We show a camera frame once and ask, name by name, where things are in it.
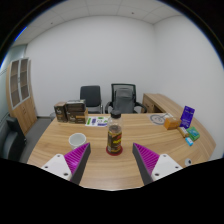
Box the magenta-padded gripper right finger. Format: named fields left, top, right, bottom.
left=132, top=143, right=184, bottom=186

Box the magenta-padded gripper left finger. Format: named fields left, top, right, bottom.
left=40, top=142, right=92, bottom=185

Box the clear drink bottle black cap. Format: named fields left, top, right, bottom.
left=106, top=109, right=124, bottom=155

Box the white mug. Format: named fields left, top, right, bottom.
left=68, top=132, right=88, bottom=151

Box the small white round object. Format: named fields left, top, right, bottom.
left=183, top=157, right=194, bottom=168

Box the round glass dish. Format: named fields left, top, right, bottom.
left=148, top=113, right=168, bottom=125

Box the white printed leaflet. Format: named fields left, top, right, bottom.
left=84, top=115, right=110, bottom=128

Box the orange box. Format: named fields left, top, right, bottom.
left=162, top=116, right=183, bottom=131

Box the small brown packet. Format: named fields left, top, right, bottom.
left=176, top=125, right=190, bottom=139

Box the small blue packet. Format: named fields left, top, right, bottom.
left=184, top=136, right=195, bottom=147

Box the tall dark brown box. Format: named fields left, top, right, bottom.
left=53, top=101, right=69, bottom=124

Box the flat dark brown box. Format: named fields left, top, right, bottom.
left=65, top=99, right=87, bottom=114

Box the green box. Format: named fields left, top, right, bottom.
left=185, top=126, right=201, bottom=142

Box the purple standing sign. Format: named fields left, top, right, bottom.
left=179, top=105, right=196, bottom=130

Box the wooden side cabinet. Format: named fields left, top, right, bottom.
left=141, top=92, right=183, bottom=115

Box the black visitor chair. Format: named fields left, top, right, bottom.
left=79, top=85, right=104, bottom=115

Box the grey mesh office chair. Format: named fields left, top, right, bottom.
left=104, top=83, right=148, bottom=115

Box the black sofa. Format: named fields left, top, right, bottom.
left=0, top=115, right=27, bottom=162

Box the wooden shelf unit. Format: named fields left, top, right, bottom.
left=5, top=57, right=38, bottom=135

